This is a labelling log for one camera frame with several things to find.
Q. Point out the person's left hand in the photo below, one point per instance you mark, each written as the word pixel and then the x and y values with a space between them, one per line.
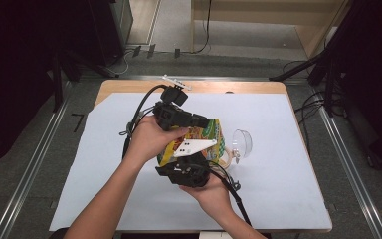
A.
pixel 149 141

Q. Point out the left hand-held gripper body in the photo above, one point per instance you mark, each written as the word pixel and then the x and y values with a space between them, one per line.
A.
pixel 170 116

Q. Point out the dark curtain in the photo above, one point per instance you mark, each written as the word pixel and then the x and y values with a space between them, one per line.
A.
pixel 378 83
pixel 16 66

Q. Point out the clear glass measuring cup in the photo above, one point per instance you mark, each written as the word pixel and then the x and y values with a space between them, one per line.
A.
pixel 242 142

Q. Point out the person's right hand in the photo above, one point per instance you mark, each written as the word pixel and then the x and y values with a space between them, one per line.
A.
pixel 212 199

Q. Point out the black cabinet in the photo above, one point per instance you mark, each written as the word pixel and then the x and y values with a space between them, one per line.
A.
pixel 112 30

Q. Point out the white box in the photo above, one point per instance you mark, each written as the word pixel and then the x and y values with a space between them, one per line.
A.
pixel 214 235

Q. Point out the long metal floor rail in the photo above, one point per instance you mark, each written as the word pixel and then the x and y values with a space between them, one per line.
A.
pixel 354 166
pixel 30 162

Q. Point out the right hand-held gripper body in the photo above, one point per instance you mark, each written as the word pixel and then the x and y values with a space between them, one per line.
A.
pixel 192 172

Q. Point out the small black floor bracket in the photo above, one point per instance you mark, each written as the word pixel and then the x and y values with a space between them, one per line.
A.
pixel 177 53
pixel 151 50
pixel 136 51

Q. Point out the light wooden shelf unit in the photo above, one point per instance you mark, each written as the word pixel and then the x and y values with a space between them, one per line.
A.
pixel 315 16

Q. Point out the light blue table mat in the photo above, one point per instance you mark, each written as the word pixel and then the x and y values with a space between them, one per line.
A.
pixel 278 199

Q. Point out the black stand with upright post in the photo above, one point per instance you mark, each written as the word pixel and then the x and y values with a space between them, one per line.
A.
pixel 57 79

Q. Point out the black stand with slanted legs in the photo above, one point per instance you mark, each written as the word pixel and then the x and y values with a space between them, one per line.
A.
pixel 328 56

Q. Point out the green yellow refill pouch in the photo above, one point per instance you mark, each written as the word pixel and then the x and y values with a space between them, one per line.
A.
pixel 212 131

